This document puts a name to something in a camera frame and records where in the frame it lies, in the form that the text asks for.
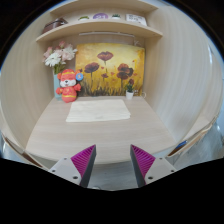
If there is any light blue vase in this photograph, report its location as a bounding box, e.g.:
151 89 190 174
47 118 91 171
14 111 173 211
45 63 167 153
53 72 64 100

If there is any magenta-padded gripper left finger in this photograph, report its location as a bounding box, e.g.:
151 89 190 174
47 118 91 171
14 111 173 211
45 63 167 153
48 144 97 189

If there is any small plant in white pot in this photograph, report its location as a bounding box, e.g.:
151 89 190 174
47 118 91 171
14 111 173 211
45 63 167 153
125 82 135 100

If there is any yellow poppy flower painting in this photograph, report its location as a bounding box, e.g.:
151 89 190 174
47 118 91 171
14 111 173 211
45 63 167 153
74 42 146 98

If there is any red plush mouse toy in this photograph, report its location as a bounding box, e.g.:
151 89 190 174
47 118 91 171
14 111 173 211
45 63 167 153
55 68 84 104

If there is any pink and white flower bouquet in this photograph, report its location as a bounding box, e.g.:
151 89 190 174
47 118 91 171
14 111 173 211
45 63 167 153
42 40 78 75

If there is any cream towel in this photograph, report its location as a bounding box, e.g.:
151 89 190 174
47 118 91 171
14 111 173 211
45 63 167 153
65 98 132 123

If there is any white light bar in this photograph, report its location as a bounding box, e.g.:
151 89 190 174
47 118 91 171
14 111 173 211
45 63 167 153
78 31 136 38

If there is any wooden shelf with decorations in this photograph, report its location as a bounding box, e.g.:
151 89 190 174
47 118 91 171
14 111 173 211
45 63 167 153
35 0 164 44

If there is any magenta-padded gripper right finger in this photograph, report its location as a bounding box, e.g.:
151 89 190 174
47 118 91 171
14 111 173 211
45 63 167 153
129 144 178 189

